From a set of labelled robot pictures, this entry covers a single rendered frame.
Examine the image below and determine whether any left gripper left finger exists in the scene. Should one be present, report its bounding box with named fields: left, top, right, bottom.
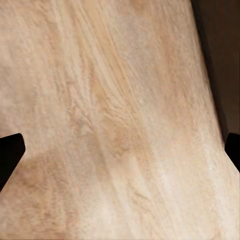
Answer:
left=0, top=133, right=26, bottom=192

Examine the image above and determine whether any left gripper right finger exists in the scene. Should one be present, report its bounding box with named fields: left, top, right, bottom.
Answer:
left=224, top=133, right=240, bottom=172

